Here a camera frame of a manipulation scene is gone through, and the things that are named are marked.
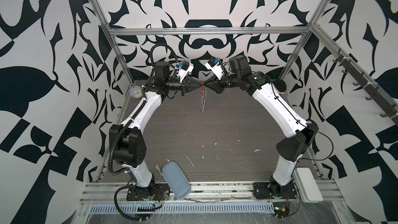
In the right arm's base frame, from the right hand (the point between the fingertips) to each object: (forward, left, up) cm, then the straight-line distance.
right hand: (206, 80), depth 72 cm
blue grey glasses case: (-34, +15, -32) cm, 49 cm away
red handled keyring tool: (-7, +2, -7) cm, 10 cm away
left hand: (0, +1, -1) cm, 1 cm away
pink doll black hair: (+23, -52, -30) cm, 64 cm away
